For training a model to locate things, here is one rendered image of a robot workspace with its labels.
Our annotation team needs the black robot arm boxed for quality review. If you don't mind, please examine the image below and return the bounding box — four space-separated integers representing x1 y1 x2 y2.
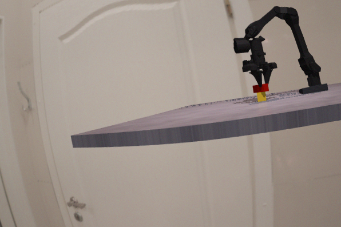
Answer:
233 6 321 86

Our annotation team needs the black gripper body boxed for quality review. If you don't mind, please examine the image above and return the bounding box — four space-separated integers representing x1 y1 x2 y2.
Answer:
242 50 277 72

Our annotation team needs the yellow cube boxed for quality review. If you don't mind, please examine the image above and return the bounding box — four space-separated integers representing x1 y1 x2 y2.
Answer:
257 91 266 102

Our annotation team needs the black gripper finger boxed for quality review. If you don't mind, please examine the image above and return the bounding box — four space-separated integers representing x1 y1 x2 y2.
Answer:
262 69 273 84
249 70 262 87

